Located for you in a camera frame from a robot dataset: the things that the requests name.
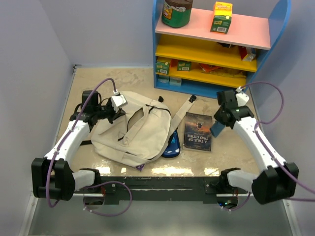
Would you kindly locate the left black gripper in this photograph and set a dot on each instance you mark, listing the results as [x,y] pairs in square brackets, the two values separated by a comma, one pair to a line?
[115,115]

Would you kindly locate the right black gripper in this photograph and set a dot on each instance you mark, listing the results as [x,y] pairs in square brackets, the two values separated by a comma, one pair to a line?
[217,114]

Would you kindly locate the small blue notebook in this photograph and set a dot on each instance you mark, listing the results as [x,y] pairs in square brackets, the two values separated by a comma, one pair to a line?
[217,128]

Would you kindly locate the beige canvas backpack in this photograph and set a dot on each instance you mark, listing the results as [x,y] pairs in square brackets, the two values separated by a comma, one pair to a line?
[142,134]

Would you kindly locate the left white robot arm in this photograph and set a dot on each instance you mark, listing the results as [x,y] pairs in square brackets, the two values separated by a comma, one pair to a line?
[52,177]

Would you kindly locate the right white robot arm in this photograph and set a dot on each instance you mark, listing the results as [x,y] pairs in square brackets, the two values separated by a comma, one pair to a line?
[273,182]

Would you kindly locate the A Tale of Two Cities book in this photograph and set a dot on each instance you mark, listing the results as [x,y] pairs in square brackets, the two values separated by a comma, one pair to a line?
[197,134]

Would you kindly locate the orange snack packet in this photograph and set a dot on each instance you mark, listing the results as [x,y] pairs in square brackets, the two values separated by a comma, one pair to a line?
[206,68]

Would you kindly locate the red white box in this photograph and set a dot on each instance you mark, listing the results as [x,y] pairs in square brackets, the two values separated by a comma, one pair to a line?
[247,53]

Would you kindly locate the blue colourful shelf unit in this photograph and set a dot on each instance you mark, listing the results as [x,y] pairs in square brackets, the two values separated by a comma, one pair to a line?
[194,42]

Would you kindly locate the light blue box right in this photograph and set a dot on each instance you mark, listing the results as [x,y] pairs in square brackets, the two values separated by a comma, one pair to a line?
[175,81]

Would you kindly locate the light blue box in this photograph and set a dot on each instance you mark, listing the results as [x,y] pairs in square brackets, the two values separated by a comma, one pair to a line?
[175,81]
[163,79]

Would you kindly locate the green box middle shelf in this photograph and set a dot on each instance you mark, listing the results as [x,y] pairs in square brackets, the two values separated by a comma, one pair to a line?
[183,65]

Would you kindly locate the green box shelf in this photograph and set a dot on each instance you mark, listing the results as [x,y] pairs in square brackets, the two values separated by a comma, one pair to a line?
[183,65]
[162,67]

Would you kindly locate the purple 52-Storey Treehouse book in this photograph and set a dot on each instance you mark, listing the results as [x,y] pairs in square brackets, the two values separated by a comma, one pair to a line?
[139,167]

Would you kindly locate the blue shark pencil case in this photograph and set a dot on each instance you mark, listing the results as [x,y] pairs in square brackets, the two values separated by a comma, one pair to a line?
[173,149]

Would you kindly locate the light blue box left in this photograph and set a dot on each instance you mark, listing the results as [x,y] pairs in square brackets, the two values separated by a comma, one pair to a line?
[163,79]

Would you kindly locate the green box left shelf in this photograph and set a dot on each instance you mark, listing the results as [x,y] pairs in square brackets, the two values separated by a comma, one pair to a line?
[162,67]

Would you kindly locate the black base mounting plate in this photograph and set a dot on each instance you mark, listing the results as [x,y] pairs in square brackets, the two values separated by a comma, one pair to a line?
[199,189]

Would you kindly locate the yellow green carton box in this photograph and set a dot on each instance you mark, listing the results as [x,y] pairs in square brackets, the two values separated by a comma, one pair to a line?
[222,17]

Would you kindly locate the green brown jar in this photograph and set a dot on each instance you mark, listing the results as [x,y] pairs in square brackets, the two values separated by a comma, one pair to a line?
[176,13]

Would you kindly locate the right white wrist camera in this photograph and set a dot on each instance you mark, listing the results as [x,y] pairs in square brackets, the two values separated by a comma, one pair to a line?
[241,97]

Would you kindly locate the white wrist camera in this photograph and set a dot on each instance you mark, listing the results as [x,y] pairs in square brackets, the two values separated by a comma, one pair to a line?
[118,101]
[241,97]

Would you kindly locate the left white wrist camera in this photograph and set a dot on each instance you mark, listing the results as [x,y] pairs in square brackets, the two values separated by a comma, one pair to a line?
[118,101]

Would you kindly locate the aluminium rail frame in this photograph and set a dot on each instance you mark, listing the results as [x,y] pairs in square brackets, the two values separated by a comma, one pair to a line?
[158,218]

